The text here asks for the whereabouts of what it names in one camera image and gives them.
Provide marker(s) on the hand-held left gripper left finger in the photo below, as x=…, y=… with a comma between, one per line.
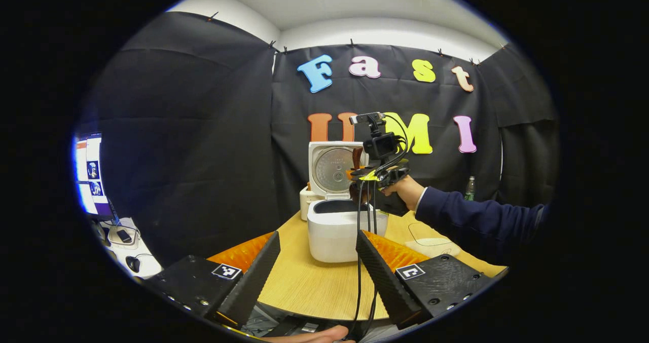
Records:
x=253, y=282

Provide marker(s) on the clear plastic water bottle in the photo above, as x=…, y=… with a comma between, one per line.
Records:
x=470, y=191

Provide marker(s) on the black computer mouse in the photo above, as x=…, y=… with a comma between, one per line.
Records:
x=133, y=264

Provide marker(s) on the black phone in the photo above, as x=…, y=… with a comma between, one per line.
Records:
x=123, y=235

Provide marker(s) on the white rice cooker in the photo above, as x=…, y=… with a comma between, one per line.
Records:
x=334, y=236

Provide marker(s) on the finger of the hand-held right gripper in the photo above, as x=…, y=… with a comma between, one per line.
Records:
x=355, y=173

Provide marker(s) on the white toaster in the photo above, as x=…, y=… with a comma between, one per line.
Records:
x=307, y=206

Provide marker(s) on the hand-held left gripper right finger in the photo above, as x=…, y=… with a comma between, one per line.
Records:
x=385, y=277

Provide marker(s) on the black inner pot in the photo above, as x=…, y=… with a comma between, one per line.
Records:
x=332, y=206

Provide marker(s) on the clear plastic tray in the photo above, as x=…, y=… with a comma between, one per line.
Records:
x=431, y=234

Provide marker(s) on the computer monitor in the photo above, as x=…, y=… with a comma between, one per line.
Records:
x=94, y=176

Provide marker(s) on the black backdrop cloth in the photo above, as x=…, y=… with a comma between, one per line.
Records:
x=203, y=155

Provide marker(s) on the white side desk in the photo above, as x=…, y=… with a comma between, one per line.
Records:
x=147, y=254

